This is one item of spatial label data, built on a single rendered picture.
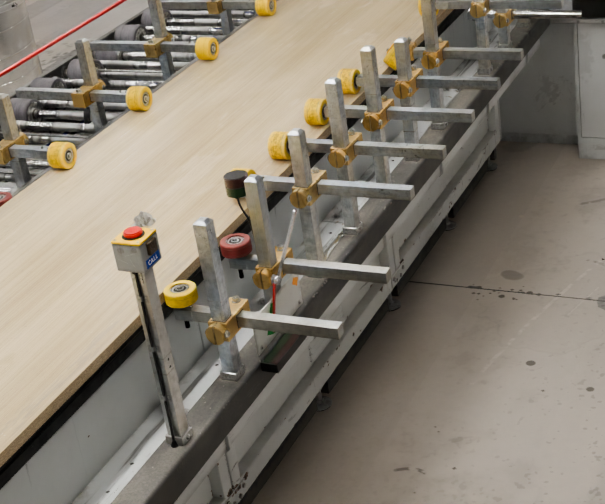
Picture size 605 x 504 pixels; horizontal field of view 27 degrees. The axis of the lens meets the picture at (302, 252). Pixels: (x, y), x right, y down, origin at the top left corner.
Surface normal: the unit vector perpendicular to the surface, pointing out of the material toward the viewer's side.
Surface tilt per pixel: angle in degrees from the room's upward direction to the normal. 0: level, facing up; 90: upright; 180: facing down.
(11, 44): 90
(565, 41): 90
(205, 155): 0
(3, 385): 0
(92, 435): 90
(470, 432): 0
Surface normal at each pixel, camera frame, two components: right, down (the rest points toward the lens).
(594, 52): -0.42, 0.47
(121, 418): 0.90, 0.08
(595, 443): -0.14, -0.88
